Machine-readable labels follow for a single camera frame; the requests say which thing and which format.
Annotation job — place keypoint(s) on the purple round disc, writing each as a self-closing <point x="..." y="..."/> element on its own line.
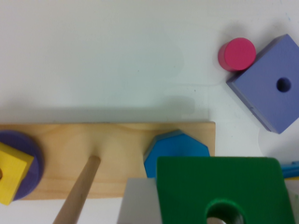
<point x="25" y="144"/>

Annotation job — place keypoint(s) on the green square block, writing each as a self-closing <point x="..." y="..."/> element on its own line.
<point x="235" y="190"/>

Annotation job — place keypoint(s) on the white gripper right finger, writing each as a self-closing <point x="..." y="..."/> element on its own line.
<point x="294" y="199"/>

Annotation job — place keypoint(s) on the wooden peg base board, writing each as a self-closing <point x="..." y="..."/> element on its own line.
<point x="120" y="146"/>

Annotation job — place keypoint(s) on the blue octagon block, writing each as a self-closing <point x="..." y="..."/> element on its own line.
<point x="173" y="144"/>

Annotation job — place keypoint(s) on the small yellow square block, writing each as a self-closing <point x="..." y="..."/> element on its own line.
<point x="14" y="166"/>

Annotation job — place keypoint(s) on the middle wooden peg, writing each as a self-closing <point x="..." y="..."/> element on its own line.
<point x="72" y="207"/>

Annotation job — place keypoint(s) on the pink cylinder block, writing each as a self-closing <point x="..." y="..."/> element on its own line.
<point x="237" y="55"/>

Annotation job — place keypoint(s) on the large purple square block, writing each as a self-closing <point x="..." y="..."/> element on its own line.
<point x="270" y="87"/>

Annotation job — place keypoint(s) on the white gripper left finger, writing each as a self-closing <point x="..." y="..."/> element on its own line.
<point x="140" y="203"/>

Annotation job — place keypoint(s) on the blue square block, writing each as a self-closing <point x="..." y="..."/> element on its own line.
<point x="290" y="170"/>

